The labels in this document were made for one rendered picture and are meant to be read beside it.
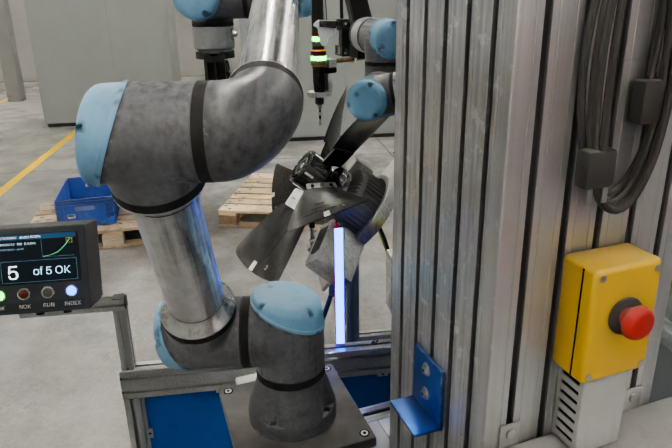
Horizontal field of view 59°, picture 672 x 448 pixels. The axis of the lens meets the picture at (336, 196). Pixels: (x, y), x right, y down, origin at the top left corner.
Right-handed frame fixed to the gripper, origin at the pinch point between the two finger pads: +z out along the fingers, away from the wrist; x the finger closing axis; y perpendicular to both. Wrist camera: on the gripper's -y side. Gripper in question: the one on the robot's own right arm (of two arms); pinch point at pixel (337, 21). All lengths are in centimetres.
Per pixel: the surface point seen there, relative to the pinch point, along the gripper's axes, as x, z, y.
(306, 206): -8.7, 2.6, 48.3
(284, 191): -5, 46, 58
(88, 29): -107, 746, 35
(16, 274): -78, -12, 50
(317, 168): 0.0, 21.2, 43.5
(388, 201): 20, 12, 54
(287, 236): -11, 19, 63
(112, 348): -78, 145, 166
